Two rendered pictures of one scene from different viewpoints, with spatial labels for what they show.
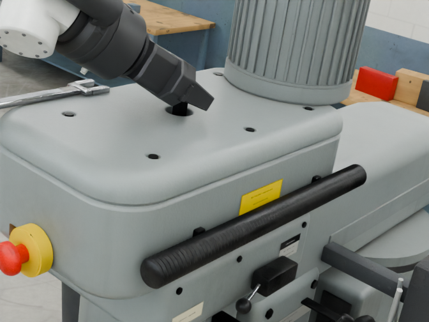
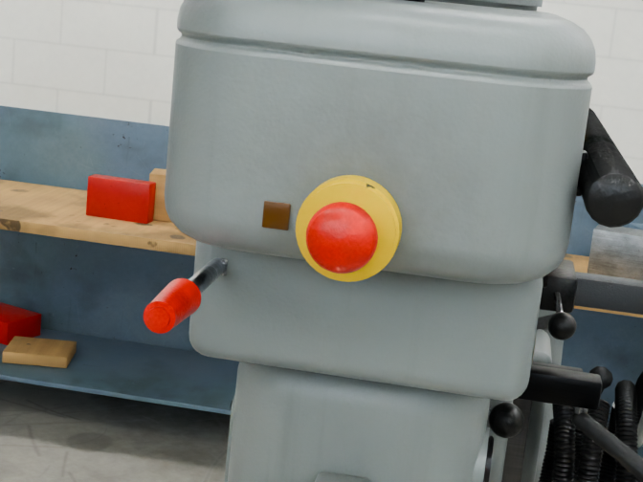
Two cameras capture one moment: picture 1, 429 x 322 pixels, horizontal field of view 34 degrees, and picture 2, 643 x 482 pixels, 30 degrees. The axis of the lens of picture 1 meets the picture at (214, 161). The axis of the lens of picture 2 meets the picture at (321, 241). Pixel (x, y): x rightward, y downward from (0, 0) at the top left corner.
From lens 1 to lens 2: 0.62 m
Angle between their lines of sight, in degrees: 29
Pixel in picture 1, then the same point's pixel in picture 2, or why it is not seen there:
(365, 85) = (103, 205)
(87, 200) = (500, 80)
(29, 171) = (329, 70)
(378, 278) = (622, 292)
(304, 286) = not seen: hidden behind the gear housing
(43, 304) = not seen: outside the picture
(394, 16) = (114, 92)
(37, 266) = (390, 246)
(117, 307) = (420, 354)
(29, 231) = (362, 181)
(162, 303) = (532, 305)
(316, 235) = not seen: hidden behind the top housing
